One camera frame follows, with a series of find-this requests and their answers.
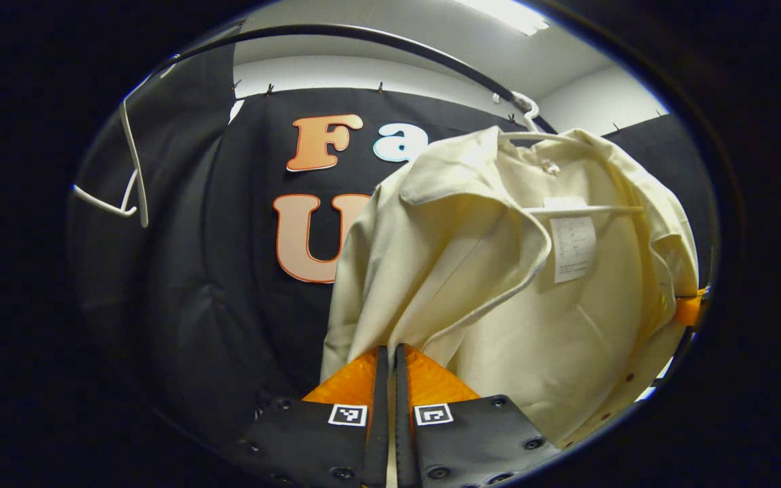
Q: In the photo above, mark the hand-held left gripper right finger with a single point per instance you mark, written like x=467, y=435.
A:
x=404, y=420

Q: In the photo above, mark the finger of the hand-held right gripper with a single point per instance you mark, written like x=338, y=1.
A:
x=689, y=310

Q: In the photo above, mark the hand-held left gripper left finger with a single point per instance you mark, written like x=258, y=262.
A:
x=378, y=420

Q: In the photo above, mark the cream button shirt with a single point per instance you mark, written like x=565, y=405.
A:
x=485, y=285

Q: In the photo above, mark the white shirt hanger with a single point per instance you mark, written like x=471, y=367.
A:
x=587, y=209

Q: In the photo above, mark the white empty hanger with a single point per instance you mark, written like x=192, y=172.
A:
x=102, y=202

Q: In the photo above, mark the black backdrop cloth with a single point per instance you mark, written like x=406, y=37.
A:
x=214, y=305

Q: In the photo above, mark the ceiling light panel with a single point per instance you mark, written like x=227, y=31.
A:
x=506, y=13

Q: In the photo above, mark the black clothes rail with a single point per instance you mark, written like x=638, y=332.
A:
x=350, y=28

